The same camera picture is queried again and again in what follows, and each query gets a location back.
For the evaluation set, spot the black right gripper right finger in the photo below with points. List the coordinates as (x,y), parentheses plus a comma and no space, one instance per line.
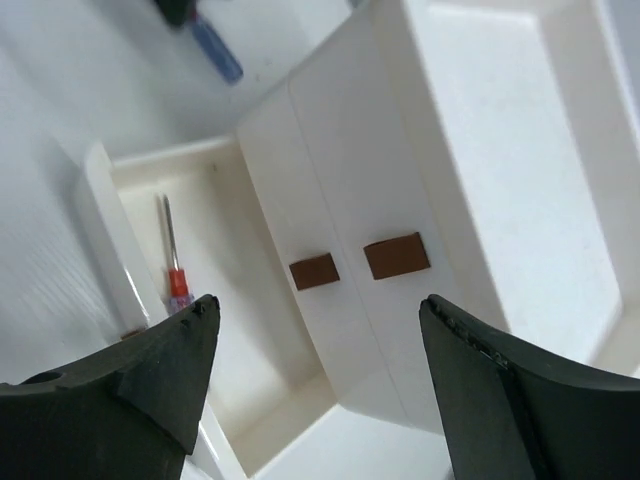
(512,410)

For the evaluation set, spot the white three-drawer storage box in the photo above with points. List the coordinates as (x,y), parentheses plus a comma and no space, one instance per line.
(485,151)

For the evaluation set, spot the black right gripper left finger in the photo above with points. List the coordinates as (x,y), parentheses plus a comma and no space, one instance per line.
(129,411)

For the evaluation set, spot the blue red precision screwdriver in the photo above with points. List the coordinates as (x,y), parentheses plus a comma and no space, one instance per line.
(179,293)

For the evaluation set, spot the small blue screwdriver top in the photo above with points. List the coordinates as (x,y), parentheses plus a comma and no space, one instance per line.
(216,50)

